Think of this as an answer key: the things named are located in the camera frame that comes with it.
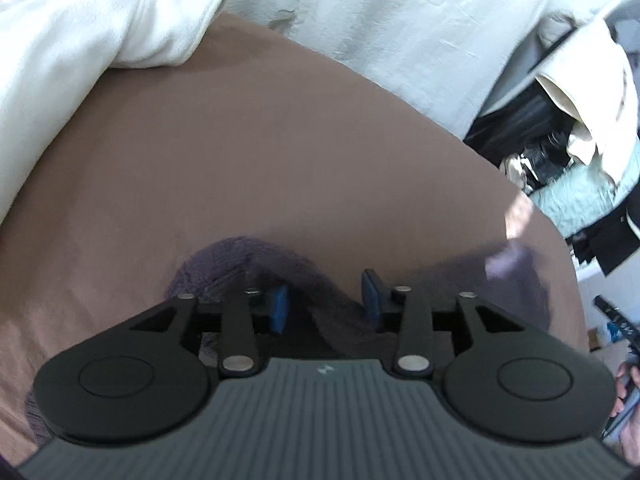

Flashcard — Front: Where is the black hanging garment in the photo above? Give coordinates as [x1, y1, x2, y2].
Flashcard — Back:
[465, 80, 586, 181]

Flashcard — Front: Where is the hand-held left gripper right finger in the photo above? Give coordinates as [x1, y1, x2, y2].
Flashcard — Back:
[362, 269, 518, 380]

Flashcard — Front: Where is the dark brown knit sweater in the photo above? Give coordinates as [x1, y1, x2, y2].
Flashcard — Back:
[25, 235, 553, 446]

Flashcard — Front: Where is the person's right hand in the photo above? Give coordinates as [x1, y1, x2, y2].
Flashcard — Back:
[616, 361, 640, 415]

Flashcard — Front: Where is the white hanging jacket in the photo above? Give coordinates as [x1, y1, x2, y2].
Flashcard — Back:
[535, 10, 640, 186]

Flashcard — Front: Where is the mint green cloth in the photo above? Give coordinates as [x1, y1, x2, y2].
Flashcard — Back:
[530, 160, 640, 238]

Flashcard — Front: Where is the cream cover cloth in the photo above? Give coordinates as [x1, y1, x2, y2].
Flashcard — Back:
[145, 0, 611, 138]

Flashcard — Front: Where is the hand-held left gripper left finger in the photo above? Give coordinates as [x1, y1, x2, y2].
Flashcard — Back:
[130, 285, 292, 377]

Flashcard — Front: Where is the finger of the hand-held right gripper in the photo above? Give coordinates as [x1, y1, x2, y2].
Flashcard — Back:
[594, 295, 640, 356]

